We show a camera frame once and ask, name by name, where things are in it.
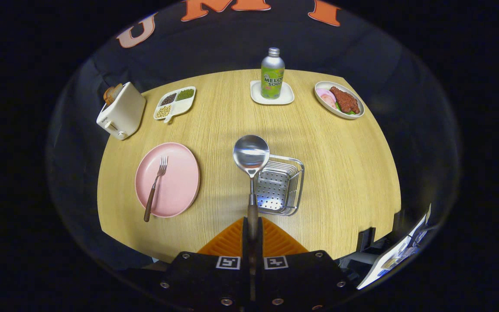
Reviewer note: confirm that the white square coaster plate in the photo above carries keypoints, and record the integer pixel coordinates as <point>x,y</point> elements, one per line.
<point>256,97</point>

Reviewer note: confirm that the red-brown meat pieces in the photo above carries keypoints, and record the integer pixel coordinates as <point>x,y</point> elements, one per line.
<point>345,100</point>

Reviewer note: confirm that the green beans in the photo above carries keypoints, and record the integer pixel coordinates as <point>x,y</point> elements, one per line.
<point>185,94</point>

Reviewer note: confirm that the pink round plate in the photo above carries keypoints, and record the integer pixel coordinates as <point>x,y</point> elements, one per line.
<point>180,182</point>

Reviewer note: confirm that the white divided snack tray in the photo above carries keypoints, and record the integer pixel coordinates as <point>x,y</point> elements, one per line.
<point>180,106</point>

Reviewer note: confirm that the white printed sheet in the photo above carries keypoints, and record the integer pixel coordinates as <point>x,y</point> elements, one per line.
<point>388,264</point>

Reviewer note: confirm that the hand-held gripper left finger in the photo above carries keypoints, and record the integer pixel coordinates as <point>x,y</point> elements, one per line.
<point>215,281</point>

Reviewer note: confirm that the dark red beans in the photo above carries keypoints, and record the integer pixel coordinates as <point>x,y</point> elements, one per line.
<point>168,99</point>

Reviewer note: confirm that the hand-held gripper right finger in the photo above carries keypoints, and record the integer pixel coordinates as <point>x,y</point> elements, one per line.
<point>297,281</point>

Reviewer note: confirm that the green soda bottle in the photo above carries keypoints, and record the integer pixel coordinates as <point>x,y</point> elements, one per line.
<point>272,78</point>

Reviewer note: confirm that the pink ham slices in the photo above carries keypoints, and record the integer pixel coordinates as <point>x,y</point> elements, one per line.
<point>326,97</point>

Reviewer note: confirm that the toast bread slice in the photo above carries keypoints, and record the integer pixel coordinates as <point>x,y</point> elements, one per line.
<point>108,96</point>
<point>116,92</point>

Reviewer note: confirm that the white toaster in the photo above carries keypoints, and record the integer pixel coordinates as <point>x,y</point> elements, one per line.
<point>124,110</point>

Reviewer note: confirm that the white oval food plate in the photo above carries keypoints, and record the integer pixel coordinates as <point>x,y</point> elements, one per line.
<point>319,85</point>

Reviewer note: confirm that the yellow soybeans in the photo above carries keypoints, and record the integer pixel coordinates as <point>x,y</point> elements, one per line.
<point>163,112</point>

